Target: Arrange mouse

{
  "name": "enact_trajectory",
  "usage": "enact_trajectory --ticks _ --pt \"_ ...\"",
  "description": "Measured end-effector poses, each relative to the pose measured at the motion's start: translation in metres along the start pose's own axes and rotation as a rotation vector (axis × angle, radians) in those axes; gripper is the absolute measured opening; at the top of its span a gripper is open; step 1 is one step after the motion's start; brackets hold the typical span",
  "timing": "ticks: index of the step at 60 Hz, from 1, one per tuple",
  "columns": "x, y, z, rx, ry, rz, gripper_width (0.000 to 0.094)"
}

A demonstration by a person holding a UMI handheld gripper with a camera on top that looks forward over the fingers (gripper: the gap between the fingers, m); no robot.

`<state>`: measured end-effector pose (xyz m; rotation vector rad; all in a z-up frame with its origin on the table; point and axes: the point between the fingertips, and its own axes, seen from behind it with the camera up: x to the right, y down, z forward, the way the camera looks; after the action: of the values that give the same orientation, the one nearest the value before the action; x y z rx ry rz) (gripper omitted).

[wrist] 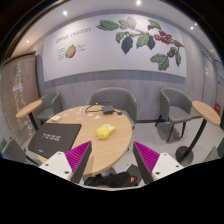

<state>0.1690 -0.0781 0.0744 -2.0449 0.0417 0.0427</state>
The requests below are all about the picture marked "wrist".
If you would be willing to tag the black power adapter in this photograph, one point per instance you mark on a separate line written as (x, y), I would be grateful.
(108, 109)

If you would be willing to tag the grey left armchair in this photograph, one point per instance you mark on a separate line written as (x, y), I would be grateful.
(51, 105)

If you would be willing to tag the round wooden table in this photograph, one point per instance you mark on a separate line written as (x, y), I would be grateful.
(105, 153)

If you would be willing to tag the small table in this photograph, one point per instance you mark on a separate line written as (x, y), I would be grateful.
(184, 154)
(27, 111)

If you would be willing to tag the grey chair lower left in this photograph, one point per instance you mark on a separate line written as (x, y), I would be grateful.
(10, 150)

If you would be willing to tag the small right side table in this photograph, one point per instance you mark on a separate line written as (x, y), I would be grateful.
(184, 154)

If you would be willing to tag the small left side table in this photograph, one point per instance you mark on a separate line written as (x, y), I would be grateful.
(27, 111)

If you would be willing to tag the black mouse pad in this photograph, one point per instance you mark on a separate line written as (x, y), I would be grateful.
(51, 138)

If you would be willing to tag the yellow computer mouse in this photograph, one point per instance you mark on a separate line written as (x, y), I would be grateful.
(105, 131)

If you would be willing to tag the grey middle armchair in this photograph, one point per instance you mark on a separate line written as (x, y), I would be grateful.
(120, 98)

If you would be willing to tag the small white box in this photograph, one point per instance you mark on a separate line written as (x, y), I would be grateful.
(55, 118)

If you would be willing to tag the grey armchair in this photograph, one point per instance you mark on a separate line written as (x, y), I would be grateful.
(120, 98)
(51, 105)
(175, 107)

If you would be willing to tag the grey right armchair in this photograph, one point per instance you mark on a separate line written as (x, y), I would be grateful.
(175, 107)

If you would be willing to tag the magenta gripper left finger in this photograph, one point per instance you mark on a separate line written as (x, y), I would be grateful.
(69, 165)

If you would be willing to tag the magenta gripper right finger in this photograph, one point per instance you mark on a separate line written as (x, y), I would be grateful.
(152, 165)

